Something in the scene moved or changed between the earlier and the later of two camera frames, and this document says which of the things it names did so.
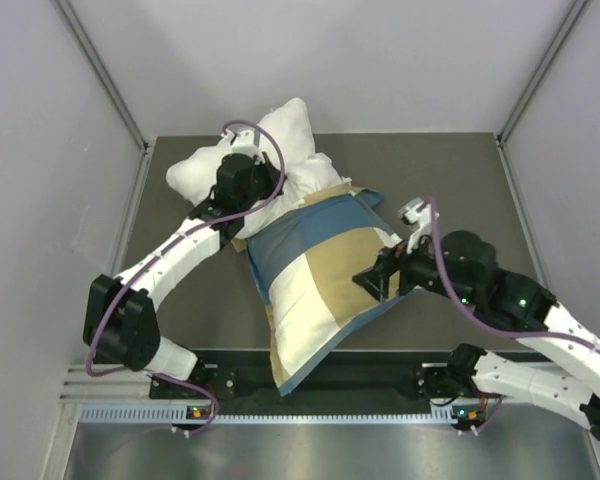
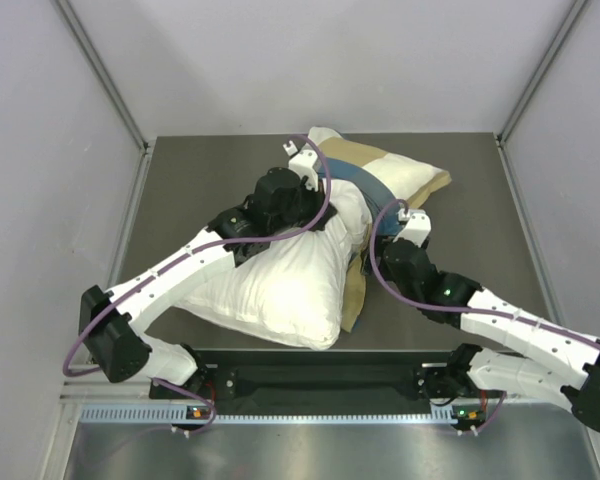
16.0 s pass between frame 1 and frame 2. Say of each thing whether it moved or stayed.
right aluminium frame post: stayed
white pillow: moved
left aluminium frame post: stayed
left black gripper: moved
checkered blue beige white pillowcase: moved
